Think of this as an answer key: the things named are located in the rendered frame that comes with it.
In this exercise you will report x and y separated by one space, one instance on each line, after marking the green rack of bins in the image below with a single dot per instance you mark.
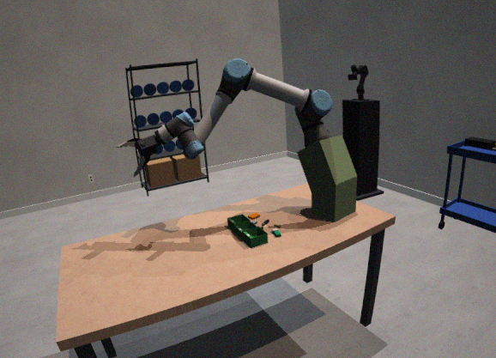
247 231

